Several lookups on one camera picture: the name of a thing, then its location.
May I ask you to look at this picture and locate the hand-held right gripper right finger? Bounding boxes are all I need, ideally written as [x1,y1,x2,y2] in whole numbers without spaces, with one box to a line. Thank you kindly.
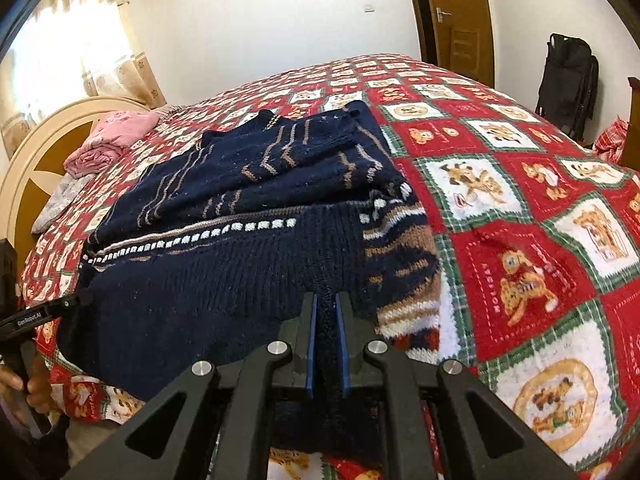
[335,291,581,480]

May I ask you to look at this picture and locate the striped pillow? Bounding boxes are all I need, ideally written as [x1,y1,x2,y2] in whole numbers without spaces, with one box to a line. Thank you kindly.
[150,104,187,122]

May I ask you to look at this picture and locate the cream wooden headboard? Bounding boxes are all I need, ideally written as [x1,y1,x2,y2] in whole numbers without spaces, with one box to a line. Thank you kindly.
[0,97,151,261]

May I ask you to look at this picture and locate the person's left hand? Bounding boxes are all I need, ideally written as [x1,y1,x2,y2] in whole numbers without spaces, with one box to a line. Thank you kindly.
[0,354,54,417]

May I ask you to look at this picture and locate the red plaid cloth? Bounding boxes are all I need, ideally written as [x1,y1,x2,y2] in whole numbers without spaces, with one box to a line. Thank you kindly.
[594,116,632,166]

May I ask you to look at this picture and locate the beige patterned curtain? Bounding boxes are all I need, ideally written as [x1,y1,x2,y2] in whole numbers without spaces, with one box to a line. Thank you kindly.
[0,0,168,146]

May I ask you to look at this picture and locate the pink folded blanket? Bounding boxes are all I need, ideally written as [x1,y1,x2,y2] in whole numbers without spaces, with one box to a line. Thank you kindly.
[66,111,161,178]

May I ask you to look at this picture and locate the brown wooden door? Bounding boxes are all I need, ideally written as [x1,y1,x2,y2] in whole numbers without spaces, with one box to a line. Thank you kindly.
[417,0,496,88]

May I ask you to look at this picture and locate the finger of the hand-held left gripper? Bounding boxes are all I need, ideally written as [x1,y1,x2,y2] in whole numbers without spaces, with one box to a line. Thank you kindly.
[60,289,95,313]

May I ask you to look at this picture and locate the black folded chair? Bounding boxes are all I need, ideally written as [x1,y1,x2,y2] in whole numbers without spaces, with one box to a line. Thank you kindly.
[535,32,600,141]

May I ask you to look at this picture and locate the brown wooden cabinet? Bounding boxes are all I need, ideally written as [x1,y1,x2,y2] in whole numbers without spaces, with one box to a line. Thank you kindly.
[620,76,640,171]

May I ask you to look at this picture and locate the grey pillow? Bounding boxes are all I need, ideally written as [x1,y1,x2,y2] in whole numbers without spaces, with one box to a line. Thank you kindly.
[31,172,96,235]

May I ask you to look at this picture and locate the navy patterned knit sweater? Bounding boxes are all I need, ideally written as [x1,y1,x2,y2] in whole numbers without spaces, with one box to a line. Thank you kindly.
[57,100,443,461]

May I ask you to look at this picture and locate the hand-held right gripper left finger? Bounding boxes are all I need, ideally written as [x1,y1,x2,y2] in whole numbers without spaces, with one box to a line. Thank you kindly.
[70,292,319,480]

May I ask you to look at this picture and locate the red printed bear blanket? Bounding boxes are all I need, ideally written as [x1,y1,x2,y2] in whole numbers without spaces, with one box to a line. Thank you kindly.
[20,52,640,480]

